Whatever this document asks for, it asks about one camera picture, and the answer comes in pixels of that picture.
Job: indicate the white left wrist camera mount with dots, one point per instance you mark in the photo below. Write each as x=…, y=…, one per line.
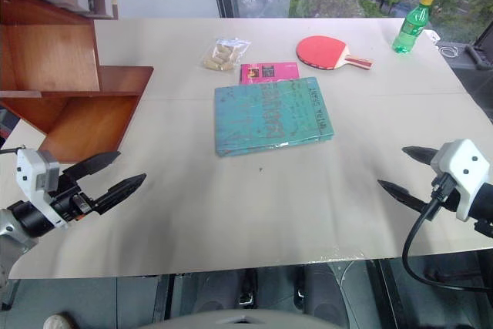
x=32, y=175

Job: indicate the teal hardcover book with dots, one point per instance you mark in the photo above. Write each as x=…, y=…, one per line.
x=269, y=115

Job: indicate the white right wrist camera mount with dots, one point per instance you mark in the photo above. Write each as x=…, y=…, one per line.
x=466, y=167

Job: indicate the green plastic bottle yellow cap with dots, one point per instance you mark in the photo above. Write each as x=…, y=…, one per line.
x=410, y=28

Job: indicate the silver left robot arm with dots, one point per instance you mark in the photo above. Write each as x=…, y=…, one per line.
x=23, y=223

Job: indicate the red table tennis paddle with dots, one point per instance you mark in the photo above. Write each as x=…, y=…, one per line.
x=317, y=49

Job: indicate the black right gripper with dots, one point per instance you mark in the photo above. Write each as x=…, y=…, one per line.
x=453, y=202

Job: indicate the wooden shelf unit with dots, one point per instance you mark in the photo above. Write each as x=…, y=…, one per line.
x=58, y=55

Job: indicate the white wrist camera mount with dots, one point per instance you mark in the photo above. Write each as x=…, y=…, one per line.
x=32, y=175
x=466, y=167

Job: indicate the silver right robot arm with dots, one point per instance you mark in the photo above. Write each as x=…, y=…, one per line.
x=483, y=202

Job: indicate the clear bag of snacks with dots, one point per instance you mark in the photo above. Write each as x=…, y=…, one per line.
x=223, y=55

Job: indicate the white shoe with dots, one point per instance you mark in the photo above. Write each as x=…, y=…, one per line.
x=57, y=322

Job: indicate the pink book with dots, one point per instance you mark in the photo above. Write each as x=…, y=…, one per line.
x=285, y=71

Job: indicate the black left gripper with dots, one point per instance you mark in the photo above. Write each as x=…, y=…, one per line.
x=71, y=202

